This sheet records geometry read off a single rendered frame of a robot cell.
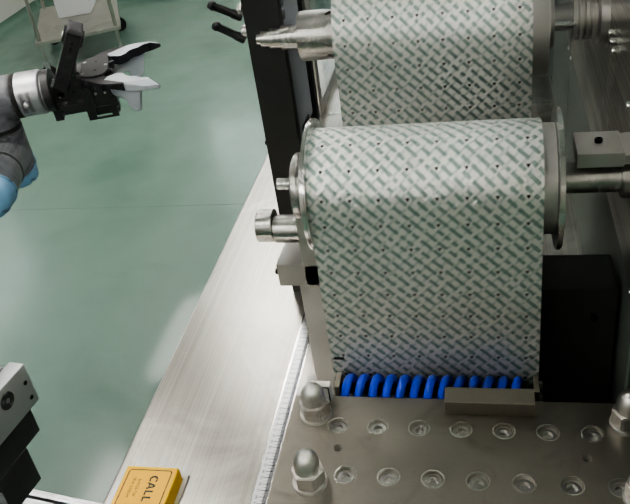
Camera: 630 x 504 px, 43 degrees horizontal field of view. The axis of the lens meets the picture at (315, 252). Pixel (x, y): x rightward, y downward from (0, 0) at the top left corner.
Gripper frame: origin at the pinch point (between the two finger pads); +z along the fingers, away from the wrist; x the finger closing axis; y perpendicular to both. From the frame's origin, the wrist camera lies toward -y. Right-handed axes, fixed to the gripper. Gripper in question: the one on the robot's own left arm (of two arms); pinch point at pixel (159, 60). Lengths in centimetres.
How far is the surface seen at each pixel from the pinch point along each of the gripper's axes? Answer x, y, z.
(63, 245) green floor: -143, 145, -77
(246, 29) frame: 24.5, -14.2, 15.3
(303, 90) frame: 18.2, 0.0, 22.3
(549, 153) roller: 65, -15, 42
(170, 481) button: 68, 22, -4
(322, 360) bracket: 56, 18, 18
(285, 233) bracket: 53, -1, 16
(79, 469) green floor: -15, 127, -54
